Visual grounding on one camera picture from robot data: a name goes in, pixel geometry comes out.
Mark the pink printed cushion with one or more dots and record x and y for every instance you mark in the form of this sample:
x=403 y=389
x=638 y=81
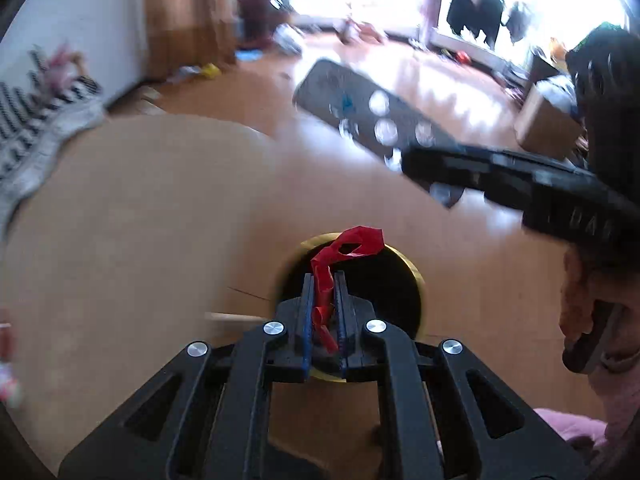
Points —
x=62 y=62

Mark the pink clothing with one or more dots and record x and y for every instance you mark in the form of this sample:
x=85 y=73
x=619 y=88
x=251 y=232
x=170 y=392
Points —
x=575 y=425

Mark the small dark hanging garment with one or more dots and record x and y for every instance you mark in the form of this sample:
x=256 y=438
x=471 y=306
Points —
x=517 y=20

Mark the red wrapper strip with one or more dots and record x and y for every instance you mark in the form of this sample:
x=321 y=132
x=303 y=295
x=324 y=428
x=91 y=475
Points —
x=360 y=240

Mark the white bag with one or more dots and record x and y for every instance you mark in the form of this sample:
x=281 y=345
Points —
x=287 y=40

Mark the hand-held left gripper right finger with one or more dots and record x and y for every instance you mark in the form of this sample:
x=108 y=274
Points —
x=342 y=330

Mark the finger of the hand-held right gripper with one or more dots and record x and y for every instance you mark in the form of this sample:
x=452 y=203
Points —
x=465 y=170

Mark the potted plant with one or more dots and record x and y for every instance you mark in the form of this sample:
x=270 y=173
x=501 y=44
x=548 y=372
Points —
x=257 y=15

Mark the yellow item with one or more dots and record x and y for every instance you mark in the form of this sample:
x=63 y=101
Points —
x=210 y=70

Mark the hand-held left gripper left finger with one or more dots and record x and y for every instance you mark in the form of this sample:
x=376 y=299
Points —
x=307 y=330

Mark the brown curtain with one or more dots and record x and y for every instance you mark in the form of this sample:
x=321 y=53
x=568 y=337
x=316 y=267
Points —
x=190 y=15

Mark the dark rug with white circles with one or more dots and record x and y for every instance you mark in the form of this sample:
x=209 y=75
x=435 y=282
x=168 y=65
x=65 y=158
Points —
x=325 y=85

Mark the black white striped blanket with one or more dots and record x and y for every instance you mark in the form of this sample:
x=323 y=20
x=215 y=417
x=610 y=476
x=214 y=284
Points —
x=30 y=125

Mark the pink hanging garment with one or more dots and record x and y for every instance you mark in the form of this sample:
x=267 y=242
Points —
x=431 y=5

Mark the black bin with gold rim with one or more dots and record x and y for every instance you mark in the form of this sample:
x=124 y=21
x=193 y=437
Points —
x=395 y=290

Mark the dark hanging clothes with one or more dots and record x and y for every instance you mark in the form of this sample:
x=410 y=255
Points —
x=472 y=0

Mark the cardboard box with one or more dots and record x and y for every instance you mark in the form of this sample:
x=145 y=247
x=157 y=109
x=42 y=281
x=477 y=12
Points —
x=542 y=120

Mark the person's right hand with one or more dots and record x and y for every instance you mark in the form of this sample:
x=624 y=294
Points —
x=577 y=290

